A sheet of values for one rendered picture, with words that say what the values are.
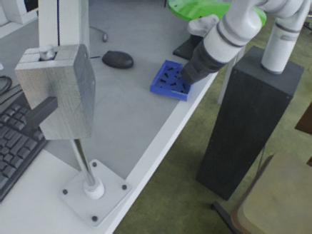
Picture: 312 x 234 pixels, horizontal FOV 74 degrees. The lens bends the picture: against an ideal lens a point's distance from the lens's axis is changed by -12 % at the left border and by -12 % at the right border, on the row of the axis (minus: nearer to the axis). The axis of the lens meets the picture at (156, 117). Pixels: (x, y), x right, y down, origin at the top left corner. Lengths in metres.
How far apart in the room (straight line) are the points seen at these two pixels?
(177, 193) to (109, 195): 1.05
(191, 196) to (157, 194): 0.21
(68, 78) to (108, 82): 0.43
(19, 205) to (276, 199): 0.74
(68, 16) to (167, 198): 1.27
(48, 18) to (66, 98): 0.09
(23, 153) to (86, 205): 0.17
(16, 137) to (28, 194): 0.13
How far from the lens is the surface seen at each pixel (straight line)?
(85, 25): 0.31
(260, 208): 0.81
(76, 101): 0.23
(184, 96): 0.58
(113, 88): 0.62
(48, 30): 0.27
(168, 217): 1.39
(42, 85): 0.23
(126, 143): 0.49
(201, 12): 0.67
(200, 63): 0.51
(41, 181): 0.48
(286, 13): 0.42
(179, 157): 1.58
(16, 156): 0.51
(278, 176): 0.91
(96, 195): 0.41
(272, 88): 0.86
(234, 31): 0.44
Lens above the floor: 1.31
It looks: 47 degrees down
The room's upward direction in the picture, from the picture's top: 3 degrees clockwise
